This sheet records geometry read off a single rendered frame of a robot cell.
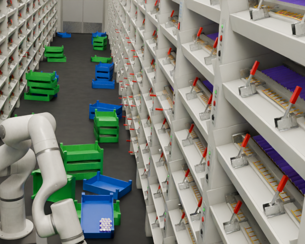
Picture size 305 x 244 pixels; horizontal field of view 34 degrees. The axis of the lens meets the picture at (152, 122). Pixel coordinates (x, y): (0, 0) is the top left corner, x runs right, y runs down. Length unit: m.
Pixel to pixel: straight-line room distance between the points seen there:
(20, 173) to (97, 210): 0.94
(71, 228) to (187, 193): 0.49
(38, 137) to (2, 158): 0.46
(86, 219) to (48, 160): 1.39
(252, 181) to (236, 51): 0.38
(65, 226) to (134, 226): 1.47
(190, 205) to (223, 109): 0.61
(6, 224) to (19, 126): 0.67
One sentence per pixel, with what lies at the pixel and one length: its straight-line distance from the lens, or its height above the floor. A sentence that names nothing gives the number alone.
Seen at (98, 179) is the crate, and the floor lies 0.02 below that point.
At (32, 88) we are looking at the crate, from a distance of 6.22.
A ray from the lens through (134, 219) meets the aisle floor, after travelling 3.40.
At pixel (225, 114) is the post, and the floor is 1.21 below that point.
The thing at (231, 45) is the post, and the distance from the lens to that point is 1.42.
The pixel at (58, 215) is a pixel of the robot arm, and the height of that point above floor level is 0.73.
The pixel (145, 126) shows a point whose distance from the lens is 3.45.
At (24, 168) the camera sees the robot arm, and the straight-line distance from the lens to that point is 2.46.
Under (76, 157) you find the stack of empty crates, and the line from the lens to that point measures 3.86.
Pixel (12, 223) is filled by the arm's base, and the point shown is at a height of 0.38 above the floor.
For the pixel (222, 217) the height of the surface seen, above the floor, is 0.93.
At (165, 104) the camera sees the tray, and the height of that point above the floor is 0.93.
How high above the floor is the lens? 1.60
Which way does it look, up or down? 17 degrees down
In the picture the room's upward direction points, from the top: 4 degrees clockwise
